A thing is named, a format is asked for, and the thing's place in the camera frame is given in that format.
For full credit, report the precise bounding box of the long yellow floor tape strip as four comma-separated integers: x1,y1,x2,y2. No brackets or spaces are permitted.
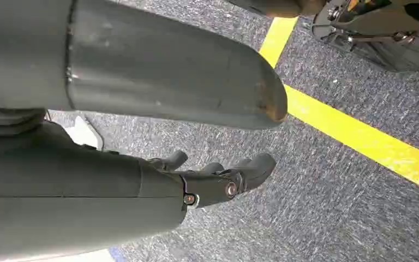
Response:
283,84,419,197

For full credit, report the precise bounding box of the white board with blue edge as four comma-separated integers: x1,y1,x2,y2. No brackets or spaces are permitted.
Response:
0,247,128,262

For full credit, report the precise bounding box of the ribbed grey right arm sleeve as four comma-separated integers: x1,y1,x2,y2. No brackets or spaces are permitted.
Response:
0,106,47,138

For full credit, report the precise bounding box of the white flat panel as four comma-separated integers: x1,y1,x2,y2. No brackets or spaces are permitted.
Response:
63,115,104,151

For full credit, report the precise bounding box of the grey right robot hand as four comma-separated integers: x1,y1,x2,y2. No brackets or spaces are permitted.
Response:
0,0,289,262

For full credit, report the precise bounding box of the short yellow floor tape strip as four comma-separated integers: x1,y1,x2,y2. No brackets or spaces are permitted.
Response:
259,16,300,69

